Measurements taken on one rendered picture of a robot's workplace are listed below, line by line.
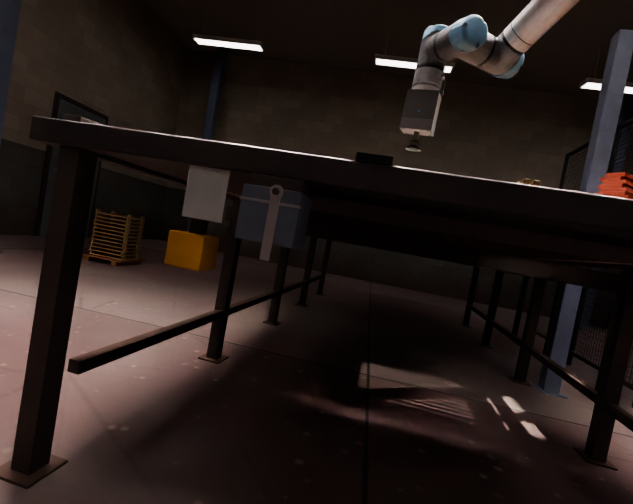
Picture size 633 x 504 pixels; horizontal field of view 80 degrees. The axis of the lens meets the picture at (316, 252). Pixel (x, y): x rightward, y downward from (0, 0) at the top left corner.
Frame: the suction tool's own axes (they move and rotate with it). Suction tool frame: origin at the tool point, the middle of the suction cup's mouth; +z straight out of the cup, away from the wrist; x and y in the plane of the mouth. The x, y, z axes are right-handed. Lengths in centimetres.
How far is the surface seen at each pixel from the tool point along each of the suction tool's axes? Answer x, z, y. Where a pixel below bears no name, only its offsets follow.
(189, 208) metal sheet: 38, 27, 40
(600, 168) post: -189, -40, -85
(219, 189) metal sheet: 36, 21, 34
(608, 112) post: -191, -76, -81
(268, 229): 37, 27, 19
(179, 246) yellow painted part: 41, 35, 39
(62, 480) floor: 43, 103, 63
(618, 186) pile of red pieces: -76, -10, -67
